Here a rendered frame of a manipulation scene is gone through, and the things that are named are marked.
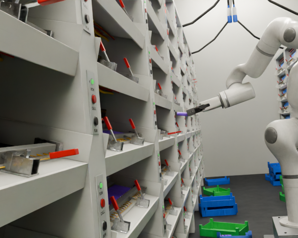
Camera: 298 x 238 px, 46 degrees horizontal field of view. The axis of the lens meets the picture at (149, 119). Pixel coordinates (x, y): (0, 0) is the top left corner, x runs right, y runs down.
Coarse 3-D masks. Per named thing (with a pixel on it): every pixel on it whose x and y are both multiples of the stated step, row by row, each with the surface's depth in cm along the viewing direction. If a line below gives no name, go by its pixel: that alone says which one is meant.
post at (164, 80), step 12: (156, 0) 204; (156, 12) 204; (156, 36) 204; (168, 48) 210; (156, 72) 203; (168, 72) 202; (156, 84) 203; (168, 84) 202; (156, 108) 203; (168, 120) 202; (168, 156) 201; (168, 192) 201; (180, 192) 200; (180, 216) 199; (180, 228) 199
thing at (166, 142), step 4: (160, 128) 202; (164, 128) 202; (168, 128) 201; (172, 128) 201; (176, 128) 200; (168, 132) 201; (172, 136) 198; (160, 140) 152; (164, 140) 158; (168, 140) 173; (172, 140) 190; (160, 144) 148; (164, 144) 160; (168, 144) 176; (172, 144) 193; (160, 148) 150; (164, 148) 163
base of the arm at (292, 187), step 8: (288, 184) 141; (296, 184) 139; (288, 192) 141; (296, 192) 139; (288, 200) 142; (296, 200) 139; (288, 208) 142; (296, 208) 139; (288, 216) 143; (296, 216) 139; (280, 224) 143; (288, 224) 138; (296, 224) 137
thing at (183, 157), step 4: (180, 152) 270; (180, 156) 268; (184, 156) 269; (180, 160) 251; (184, 160) 250; (180, 164) 209; (184, 164) 242; (180, 168) 217; (184, 168) 249; (180, 172) 216
